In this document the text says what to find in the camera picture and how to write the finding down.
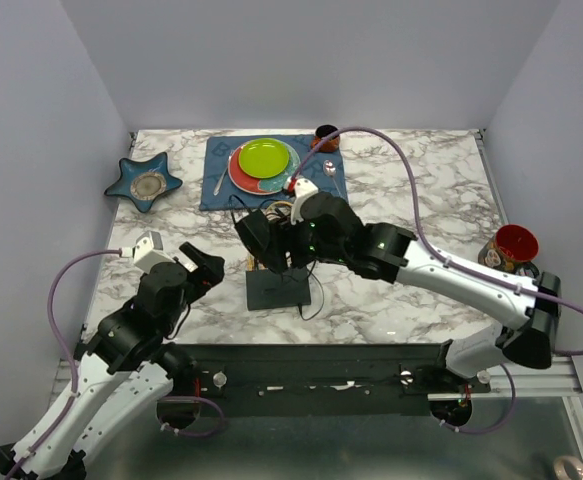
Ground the black mains plug cable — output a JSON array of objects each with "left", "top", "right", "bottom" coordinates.
[{"left": 228, "top": 193, "right": 252, "bottom": 221}]

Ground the black network switch box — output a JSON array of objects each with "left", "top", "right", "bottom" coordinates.
[{"left": 246, "top": 268, "right": 311, "bottom": 311}]

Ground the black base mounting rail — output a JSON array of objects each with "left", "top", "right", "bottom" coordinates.
[{"left": 73, "top": 342, "right": 492, "bottom": 419}]

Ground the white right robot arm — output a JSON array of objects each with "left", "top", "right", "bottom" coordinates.
[{"left": 269, "top": 193, "right": 560, "bottom": 392}]

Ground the green plate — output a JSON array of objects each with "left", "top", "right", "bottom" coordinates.
[{"left": 238, "top": 138, "right": 290, "bottom": 179}]

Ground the red skull pattern mug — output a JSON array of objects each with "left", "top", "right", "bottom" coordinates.
[{"left": 478, "top": 224, "right": 540, "bottom": 279}]

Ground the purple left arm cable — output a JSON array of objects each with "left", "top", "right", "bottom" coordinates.
[{"left": 0, "top": 248, "right": 227, "bottom": 476}]

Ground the blue cloth placemat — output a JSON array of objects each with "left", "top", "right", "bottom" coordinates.
[{"left": 200, "top": 134, "right": 348, "bottom": 211}]

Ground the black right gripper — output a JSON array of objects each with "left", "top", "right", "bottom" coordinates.
[{"left": 258, "top": 212, "right": 348, "bottom": 275}]

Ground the black power adapter brick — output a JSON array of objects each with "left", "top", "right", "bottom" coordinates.
[{"left": 234, "top": 210, "right": 271, "bottom": 265}]

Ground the red and teal plate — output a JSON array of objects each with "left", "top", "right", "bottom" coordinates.
[{"left": 228, "top": 143, "right": 300, "bottom": 196}]

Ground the brown small cup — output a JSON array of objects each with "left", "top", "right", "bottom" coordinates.
[{"left": 310, "top": 124, "right": 340, "bottom": 153}]

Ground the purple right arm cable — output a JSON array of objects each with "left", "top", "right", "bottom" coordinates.
[{"left": 290, "top": 126, "right": 583, "bottom": 436}]

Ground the blue star shaped dish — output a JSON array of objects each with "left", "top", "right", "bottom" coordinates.
[{"left": 104, "top": 152, "right": 183, "bottom": 213}]

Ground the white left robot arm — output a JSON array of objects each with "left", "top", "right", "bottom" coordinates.
[{"left": 0, "top": 232, "right": 225, "bottom": 479}]

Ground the silver spoon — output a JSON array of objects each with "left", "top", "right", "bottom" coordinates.
[{"left": 323, "top": 160, "right": 348, "bottom": 201}]

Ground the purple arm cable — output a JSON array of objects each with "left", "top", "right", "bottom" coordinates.
[
  {"left": 290, "top": 126, "right": 583, "bottom": 436},
  {"left": 0, "top": 248, "right": 227, "bottom": 476}
]

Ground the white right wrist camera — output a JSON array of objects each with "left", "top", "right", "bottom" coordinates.
[{"left": 284, "top": 176, "right": 319, "bottom": 225}]

